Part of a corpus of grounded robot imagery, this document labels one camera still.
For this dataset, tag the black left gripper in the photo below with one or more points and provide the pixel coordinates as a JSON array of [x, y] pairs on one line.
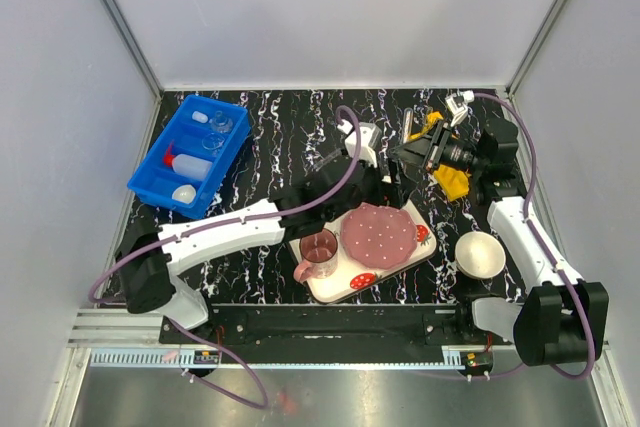
[[392, 193]]

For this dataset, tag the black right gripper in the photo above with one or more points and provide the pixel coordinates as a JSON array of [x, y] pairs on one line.
[[423, 152]]

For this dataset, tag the yellow test tube rack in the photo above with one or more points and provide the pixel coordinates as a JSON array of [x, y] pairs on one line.
[[455, 183]]

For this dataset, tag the glass alcohol lamp white cap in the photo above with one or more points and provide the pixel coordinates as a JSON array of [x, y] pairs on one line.
[[220, 122]]

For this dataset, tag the small clear glass beaker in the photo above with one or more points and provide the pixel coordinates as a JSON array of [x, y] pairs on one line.
[[213, 142]]

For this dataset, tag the wash bottle with red cap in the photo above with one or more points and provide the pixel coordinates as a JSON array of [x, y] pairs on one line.
[[186, 165]]

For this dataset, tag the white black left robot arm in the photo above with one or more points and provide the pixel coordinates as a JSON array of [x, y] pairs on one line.
[[150, 264]]

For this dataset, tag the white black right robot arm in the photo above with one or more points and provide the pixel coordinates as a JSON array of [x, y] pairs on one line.
[[563, 317]]

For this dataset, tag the pink polka dot plate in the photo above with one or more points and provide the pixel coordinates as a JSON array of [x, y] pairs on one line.
[[378, 237]]

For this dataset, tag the strawberry pattern white tray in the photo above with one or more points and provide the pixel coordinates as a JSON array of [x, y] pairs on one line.
[[351, 278]]

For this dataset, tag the pink ghost pattern mug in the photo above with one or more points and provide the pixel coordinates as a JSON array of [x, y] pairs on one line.
[[318, 256]]

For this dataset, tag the cream ceramic bowl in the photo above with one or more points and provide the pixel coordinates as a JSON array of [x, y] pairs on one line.
[[479, 255]]

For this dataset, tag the blue plastic compartment bin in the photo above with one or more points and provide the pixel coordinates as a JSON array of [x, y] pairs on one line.
[[153, 182]]

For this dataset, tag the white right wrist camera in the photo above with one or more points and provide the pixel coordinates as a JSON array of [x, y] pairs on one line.
[[458, 106]]

